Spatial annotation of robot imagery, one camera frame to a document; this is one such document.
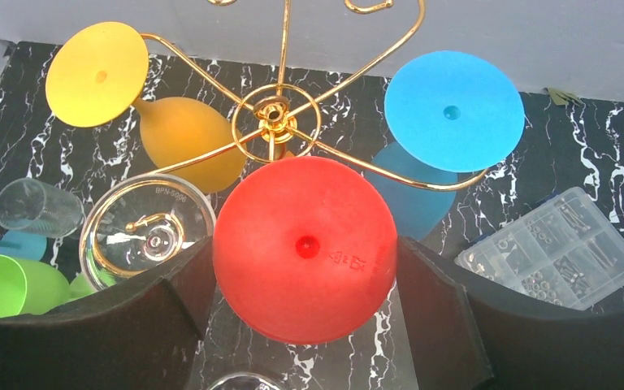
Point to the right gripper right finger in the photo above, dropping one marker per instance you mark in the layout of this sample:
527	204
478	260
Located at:
468	332

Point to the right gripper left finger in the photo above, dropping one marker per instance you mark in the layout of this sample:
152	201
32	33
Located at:
141	333

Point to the green wine glass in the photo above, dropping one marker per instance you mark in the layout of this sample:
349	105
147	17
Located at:
32	287

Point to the teal blue wine glass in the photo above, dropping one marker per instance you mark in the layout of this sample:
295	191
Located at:
23	245

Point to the clear patterned wine glass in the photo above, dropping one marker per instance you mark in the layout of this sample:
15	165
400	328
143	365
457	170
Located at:
32	206

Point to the red wine glass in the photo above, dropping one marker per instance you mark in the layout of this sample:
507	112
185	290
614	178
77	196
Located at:
305	250

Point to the yellow orange wine glass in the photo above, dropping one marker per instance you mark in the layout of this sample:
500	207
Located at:
100	72

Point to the clear wine glass front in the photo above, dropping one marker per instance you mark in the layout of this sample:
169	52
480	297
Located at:
246	380

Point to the clear wine glass rear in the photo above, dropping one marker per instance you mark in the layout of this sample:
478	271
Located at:
139	224

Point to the clear plastic screw box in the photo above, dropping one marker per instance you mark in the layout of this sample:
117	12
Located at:
564	252

